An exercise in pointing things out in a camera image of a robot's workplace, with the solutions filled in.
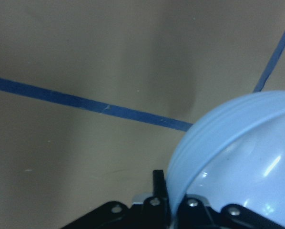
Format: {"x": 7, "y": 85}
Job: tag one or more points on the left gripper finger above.
{"x": 159, "y": 186}

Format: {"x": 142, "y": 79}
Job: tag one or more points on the blue bowl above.
{"x": 235, "y": 154}

